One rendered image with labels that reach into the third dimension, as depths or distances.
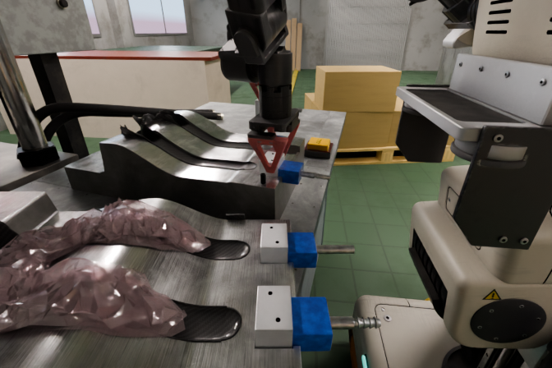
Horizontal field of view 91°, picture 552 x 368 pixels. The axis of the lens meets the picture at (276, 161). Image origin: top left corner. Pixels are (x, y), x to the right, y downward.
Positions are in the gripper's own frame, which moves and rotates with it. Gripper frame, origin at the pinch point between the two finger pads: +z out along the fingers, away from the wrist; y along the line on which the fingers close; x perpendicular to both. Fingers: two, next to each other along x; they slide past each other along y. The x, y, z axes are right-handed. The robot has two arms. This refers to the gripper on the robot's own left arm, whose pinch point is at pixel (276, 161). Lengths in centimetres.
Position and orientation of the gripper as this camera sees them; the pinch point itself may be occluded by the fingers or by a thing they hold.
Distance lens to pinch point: 52.7
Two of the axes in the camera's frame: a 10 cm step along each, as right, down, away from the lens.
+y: -3.0, 4.1, -8.6
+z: 0.1, 9.0, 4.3
